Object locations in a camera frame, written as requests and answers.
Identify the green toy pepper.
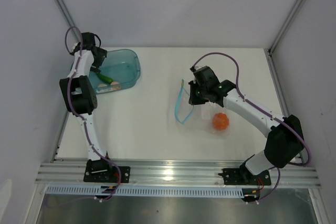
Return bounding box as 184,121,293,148
96,73,113,84

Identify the clear zip top bag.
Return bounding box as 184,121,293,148
174,79,230,135

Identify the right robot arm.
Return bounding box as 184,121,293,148
189,66,304,184

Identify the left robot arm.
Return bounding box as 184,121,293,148
59,32,114,182

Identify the white toy egg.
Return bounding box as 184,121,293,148
98,83,107,88

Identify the teal plastic tub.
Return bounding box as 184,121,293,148
59,48,141,97

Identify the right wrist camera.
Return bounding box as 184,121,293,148
190,66,208,73

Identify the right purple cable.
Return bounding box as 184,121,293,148
191,51,312,205

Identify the left frame post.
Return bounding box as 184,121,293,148
54,0,81,52

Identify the frame post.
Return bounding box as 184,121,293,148
267,0,323,54
54,0,81,52

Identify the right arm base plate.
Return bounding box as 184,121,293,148
218,168,271,186

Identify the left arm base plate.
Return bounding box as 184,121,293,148
83,159,131,183

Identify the aluminium mounting rail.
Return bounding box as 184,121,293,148
35,159,321,189

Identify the slotted cable duct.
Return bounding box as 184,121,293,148
45,184,244,198

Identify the right frame post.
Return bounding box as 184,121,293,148
267,0,323,54

